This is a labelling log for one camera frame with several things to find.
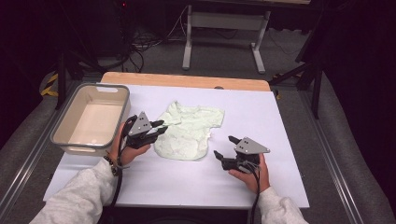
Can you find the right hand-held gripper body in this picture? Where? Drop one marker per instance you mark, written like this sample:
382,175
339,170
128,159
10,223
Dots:
250,146

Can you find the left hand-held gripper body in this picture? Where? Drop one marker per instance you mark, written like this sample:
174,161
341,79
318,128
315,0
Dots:
140,126

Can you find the light green garment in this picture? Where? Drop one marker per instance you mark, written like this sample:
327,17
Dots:
186,133

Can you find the beige plastic bin grey rim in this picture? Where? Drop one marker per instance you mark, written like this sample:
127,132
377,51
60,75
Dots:
93,121

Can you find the person's left hand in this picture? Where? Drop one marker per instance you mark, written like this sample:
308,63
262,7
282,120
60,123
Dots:
127,155

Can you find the person's right hand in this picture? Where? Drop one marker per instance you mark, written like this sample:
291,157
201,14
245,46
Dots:
260,182

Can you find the white table mat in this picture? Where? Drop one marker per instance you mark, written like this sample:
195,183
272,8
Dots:
186,180

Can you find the black tripod stand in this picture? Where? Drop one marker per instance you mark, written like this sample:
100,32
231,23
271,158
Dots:
317,93

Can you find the black metal stand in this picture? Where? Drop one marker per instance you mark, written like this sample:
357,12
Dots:
60,87

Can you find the yellow black hazard tape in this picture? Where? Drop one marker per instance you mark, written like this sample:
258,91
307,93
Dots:
46,90

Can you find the aluminium floor rail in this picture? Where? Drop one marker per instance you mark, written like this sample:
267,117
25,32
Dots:
28,161
332,163

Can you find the white metal desk frame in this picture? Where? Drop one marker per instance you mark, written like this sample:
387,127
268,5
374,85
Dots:
227,21

